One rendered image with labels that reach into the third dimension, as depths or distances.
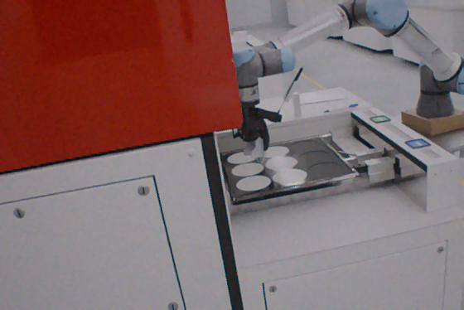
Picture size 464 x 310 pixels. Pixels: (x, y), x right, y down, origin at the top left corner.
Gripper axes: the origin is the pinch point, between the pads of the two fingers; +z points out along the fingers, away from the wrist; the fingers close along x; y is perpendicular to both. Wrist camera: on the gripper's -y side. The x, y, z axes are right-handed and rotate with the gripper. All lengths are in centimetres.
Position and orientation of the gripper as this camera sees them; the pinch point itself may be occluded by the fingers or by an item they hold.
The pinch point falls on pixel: (261, 158)
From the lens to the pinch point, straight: 149.9
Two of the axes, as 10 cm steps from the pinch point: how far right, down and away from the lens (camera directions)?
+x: 6.3, 1.9, -7.6
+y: -7.7, 3.3, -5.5
